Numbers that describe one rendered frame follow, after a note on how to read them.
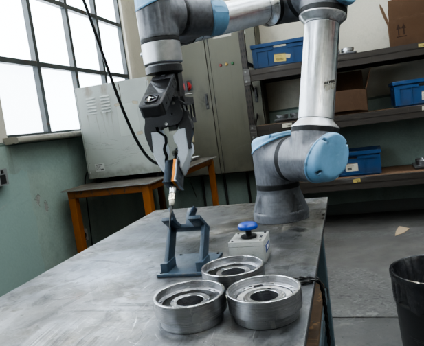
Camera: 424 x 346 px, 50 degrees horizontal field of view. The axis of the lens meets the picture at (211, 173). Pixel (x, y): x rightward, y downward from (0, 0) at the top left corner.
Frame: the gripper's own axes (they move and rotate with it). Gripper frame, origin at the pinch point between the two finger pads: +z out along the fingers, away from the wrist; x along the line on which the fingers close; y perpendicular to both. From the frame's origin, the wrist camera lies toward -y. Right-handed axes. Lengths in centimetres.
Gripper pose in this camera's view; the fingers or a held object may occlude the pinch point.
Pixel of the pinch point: (174, 170)
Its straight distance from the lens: 88.1
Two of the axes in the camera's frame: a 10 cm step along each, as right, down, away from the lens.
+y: 2.7, -1.4, 9.5
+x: -9.5, 1.0, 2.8
